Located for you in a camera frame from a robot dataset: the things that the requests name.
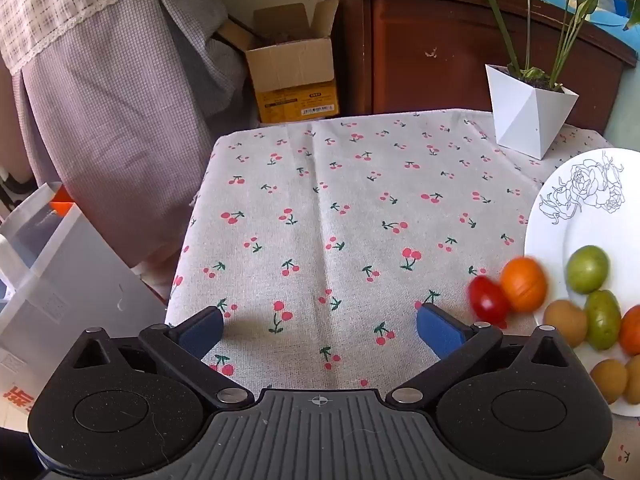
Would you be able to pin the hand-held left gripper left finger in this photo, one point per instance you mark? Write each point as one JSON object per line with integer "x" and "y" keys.
{"x": 202, "y": 334}

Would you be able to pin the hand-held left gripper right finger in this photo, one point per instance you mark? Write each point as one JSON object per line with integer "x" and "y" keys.
{"x": 440, "y": 334}

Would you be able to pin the red cherry tomato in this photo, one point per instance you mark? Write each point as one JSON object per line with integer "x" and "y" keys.
{"x": 487, "y": 300}

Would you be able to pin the orange mandarin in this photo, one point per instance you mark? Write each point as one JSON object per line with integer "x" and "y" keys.
{"x": 632, "y": 331}
{"x": 523, "y": 284}

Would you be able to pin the white plate with flower drawing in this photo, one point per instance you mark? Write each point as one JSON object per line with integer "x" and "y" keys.
{"x": 550, "y": 240}

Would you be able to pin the green oblong fruit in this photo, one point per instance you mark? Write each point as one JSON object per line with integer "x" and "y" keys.
{"x": 602, "y": 320}

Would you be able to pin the brown round fruit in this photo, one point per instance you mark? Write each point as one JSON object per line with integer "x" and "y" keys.
{"x": 609, "y": 381}
{"x": 634, "y": 380}
{"x": 565, "y": 322}

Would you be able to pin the green round fruit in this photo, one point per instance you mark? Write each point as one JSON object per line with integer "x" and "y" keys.
{"x": 587, "y": 269}

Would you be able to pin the cherry print tablecloth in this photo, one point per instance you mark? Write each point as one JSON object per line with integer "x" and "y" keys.
{"x": 325, "y": 210}

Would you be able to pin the small orange item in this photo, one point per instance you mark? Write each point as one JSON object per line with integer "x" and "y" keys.
{"x": 62, "y": 202}

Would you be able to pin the lilac gingham cloth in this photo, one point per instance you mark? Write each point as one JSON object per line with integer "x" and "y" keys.
{"x": 110, "y": 135}

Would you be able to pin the white geometric planter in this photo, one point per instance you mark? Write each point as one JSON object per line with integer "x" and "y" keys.
{"x": 530, "y": 115}

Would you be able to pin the open cardboard box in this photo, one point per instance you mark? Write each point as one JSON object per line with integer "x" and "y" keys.
{"x": 290, "y": 70}

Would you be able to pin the dark wooden cabinet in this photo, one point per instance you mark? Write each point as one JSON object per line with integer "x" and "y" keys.
{"x": 425, "y": 25}

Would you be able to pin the beige checked lace-trimmed cloth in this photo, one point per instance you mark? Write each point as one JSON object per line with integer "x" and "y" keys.
{"x": 75, "y": 5}

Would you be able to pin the blue cloth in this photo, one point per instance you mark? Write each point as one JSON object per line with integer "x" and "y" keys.
{"x": 610, "y": 20}

